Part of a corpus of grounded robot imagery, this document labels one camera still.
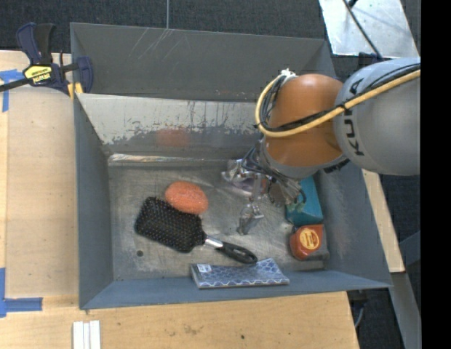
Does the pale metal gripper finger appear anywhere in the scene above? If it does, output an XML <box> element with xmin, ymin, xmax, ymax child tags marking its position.
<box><xmin>248</xmin><ymin>202</ymin><xmax>266</xmax><ymax>221</ymax></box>
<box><xmin>236</xmin><ymin>211</ymin><xmax>258</xmax><ymax>236</ymax></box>

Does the blue patterned flat box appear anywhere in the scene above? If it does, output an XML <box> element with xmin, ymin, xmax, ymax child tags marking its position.
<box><xmin>190</xmin><ymin>257</ymin><xmax>290</xmax><ymax>290</ymax></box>

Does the teal box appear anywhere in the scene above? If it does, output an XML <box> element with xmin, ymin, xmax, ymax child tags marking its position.
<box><xmin>284</xmin><ymin>175</ymin><xmax>324</xmax><ymax>228</ymax></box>

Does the orange tape measure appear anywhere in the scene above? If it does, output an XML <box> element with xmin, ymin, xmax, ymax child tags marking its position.
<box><xmin>288</xmin><ymin>224</ymin><xmax>330</xmax><ymax>262</ymax></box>

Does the orange scouring pad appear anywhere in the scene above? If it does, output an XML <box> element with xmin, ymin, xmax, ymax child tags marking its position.
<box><xmin>164</xmin><ymin>180</ymin><xmax>209</xmax><ymax>215</ymax></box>

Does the black hairbrush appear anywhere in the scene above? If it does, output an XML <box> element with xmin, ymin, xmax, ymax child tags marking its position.
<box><xmin>134</xmin><ymin>196</ymin><xmax>259</xmax><ymax>265</ymax></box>

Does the grey metal bin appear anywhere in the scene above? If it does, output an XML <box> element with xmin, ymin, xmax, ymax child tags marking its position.
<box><xmin>69</xmin><ymin>22</ymin><xmax>394</xmax><ymax>310</ymax></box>

